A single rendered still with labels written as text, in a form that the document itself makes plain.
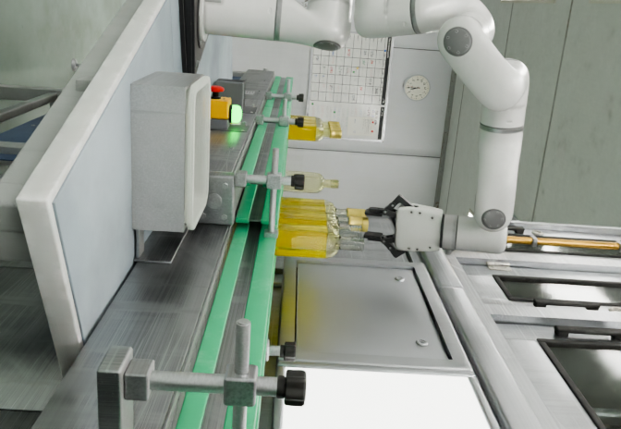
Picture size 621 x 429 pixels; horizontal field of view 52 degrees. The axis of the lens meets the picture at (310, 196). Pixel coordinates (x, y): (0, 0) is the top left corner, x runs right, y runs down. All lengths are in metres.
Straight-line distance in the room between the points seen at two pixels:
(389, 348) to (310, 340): 0.14
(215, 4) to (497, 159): 0.64
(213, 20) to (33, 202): 0.76
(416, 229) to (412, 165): 6.04
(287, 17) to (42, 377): 0.81
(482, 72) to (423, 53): 6.03
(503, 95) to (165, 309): 0.70
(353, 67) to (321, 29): 5.79
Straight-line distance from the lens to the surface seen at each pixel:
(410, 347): 1.20
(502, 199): 1.28
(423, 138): 7.36
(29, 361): 1.20
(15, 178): 0.80
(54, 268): 0.74
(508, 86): 1.20
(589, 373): 1.35
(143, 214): 0.98
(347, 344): 1.18
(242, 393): 0.55
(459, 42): 1.19
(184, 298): 0.90
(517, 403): 1.12
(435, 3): 1.28
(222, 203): 1.16
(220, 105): 1.53
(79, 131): 0.78
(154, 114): 0.94
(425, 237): 1.39
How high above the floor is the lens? 0.99
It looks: 2 degrees up
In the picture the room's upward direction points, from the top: 94 degrees clockwise
